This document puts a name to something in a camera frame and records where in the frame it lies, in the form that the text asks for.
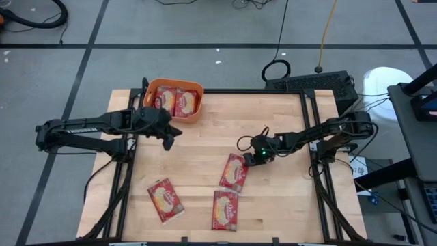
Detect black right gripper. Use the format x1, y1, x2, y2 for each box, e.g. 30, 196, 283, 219
242, 134, 285, 167

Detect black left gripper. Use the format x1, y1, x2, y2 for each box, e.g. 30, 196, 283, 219
150, 114, 184, 152

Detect red Orville popcorn bag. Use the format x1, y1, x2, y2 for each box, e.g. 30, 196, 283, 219
210, 190, 239, 232
147, 177, 186, 225
174, 87, 199, 119
154, 85, 178, 117
218, 152, 250, 194

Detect orange plastic basket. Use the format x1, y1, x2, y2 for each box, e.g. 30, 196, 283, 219
143, 77, 205, 124

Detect white paper sheet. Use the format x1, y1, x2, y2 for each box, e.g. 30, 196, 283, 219
348, 155, 369, 180

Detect black side stand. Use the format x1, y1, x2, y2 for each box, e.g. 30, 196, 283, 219
354, 157, 437, 246

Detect grey side desk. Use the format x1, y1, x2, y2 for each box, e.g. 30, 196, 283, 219
387, 83, 437, 182

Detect blue-lit black device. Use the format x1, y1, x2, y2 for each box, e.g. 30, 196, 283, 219
410, 91, 437, 123

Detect black monitor pole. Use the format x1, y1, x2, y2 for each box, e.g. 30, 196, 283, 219
401, 63, 437, 96

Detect blue-lit keyboard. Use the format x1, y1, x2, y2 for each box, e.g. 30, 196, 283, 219
423, 184, 437, 225

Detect black aluminium table frame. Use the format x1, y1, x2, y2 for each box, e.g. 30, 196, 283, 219
76, 87, 368, 246

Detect black looped floor cable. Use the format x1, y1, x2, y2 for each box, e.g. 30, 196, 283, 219
261, 0, 292, 83

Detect yellow hanging cable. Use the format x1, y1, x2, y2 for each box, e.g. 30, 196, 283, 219
315, 0, 339, 74

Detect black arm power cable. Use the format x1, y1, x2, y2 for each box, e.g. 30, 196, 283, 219
83, 159, 119, 203

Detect tangled black floor cables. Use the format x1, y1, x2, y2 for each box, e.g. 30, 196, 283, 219
231, 0, 274, 10

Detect thick black hose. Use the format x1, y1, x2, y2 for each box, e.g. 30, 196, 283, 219
0, 0, 69, 30

